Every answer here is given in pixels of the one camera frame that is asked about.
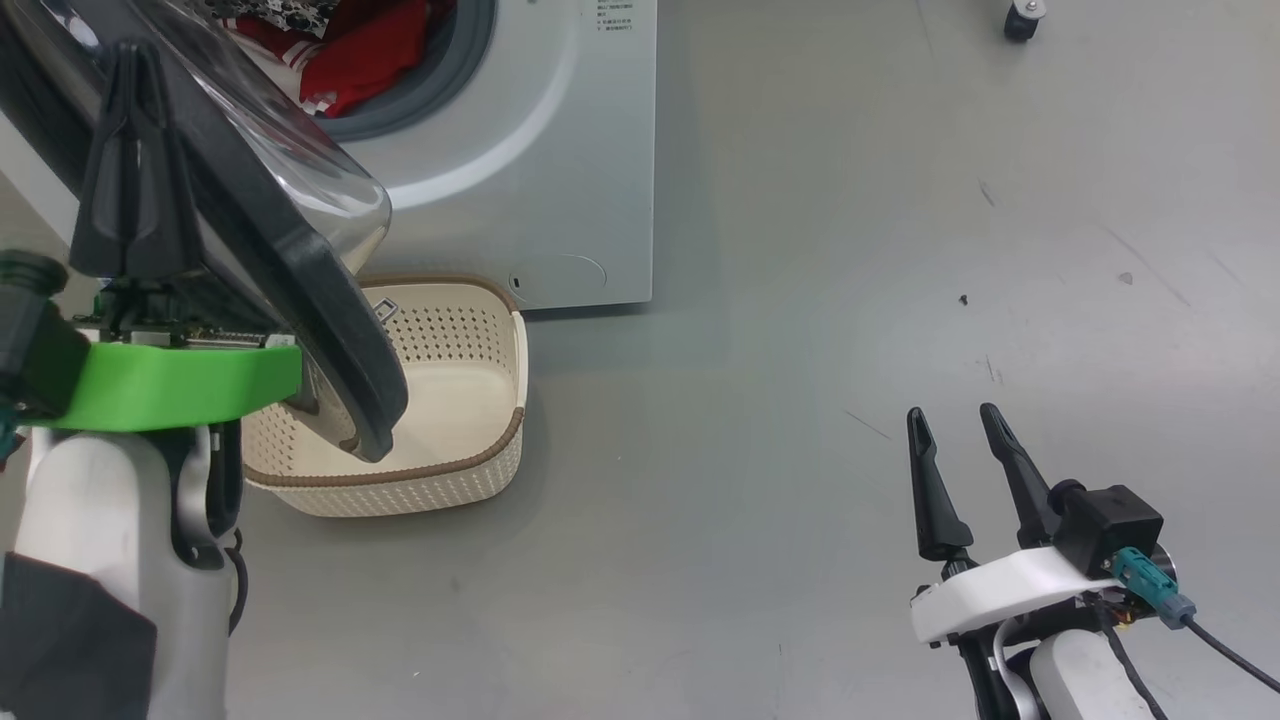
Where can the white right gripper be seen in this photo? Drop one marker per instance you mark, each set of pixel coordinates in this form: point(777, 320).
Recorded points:
point(1000, 595)

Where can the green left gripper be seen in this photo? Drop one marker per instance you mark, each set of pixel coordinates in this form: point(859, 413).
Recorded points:
point(170, 385)

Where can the washing machine glass door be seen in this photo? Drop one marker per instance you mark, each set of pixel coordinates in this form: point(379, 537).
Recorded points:
point(320, 300)

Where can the red Bulls jersey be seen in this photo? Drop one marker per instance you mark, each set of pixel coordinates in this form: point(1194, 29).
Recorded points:
point(390, 50)

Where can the stainless steel washing machine drum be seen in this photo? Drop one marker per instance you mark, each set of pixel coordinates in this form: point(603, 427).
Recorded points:
point(290, 12)

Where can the cream perforated laundry basket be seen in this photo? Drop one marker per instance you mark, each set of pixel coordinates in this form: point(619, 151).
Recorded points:
point(450, 400)

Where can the white front-load washing machine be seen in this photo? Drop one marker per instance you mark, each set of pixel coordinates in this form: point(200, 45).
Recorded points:
point(560, 150)

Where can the black caster wheel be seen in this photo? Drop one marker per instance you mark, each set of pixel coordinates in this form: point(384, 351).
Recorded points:
point(1018, 28)

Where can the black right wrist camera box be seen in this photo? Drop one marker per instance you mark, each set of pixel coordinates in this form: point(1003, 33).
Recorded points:
point(1110, 525)

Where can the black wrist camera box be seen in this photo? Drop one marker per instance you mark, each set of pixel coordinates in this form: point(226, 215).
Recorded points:
point(1110, 525)
point(30, 330)

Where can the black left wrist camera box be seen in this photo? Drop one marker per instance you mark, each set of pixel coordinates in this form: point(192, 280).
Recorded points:
point(30, 330)

